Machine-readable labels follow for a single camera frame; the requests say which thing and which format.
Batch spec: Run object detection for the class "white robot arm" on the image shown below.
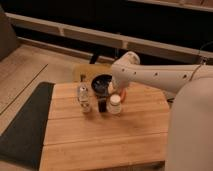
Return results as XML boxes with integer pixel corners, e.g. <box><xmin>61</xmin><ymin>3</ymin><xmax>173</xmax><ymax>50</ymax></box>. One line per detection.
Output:
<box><xmin>111</xmin><ymin>51</ymin><xmax>213</xmax><ymax>171</ymax></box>

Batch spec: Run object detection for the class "black eraser block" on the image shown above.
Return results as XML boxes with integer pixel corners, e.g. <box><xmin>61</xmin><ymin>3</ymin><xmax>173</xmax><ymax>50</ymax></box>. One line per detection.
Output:
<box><xmin>98</xmin><ymin>98</ymin><xmax>107</xmax><ymax>113</ymax></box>

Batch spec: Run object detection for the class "black round bowl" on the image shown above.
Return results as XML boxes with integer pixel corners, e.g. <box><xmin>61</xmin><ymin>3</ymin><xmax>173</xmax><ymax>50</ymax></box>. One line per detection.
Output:
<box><xmin>91</xmin><ymin>74</ymin><xmax>112</xmax><ymax>97</ymax></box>

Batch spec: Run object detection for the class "clear plastic bottle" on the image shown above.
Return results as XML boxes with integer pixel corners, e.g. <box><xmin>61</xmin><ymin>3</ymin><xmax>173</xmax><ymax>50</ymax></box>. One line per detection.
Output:
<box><xmin>77</xmin><ymin>83</ymin><xmax>91</xmax><ymax>113</ymax></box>

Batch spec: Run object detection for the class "dark floor mat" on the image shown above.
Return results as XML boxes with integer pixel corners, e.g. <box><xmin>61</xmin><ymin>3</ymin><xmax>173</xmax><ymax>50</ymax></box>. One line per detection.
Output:
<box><xmin>0</xmin><ymin>82</ymin><xmax>54</xmax><ymax>169</ymax></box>

